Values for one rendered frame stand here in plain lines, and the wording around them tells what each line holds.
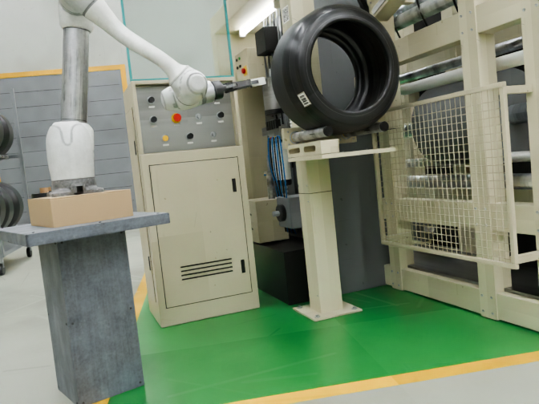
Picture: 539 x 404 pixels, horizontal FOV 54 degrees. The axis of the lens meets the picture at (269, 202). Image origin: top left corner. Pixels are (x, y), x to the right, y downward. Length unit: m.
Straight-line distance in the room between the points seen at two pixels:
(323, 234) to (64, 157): 1.30
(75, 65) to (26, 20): 9.90
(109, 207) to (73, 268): 0.25
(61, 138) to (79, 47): 0.44
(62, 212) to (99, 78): 9.76
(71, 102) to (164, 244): 0.91
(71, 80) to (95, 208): 0.58
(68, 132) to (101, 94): 9.53
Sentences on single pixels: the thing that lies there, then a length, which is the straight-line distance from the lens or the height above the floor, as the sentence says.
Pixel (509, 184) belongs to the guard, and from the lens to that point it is 2.15.
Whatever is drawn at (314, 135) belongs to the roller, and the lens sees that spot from 2.34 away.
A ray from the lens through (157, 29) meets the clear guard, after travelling 2.90.
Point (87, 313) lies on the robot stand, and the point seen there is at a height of 0.33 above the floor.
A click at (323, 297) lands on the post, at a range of 2.72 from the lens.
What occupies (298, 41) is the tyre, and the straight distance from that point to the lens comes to 2.30.
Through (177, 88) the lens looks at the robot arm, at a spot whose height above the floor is 1.10.
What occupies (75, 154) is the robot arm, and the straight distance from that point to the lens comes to 2.04.
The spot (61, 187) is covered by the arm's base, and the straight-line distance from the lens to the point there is 2.05.
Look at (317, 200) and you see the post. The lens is 2.65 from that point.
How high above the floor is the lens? 0.80
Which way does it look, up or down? 4 degrees down
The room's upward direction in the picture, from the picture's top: 6 degrees counter-clockwise
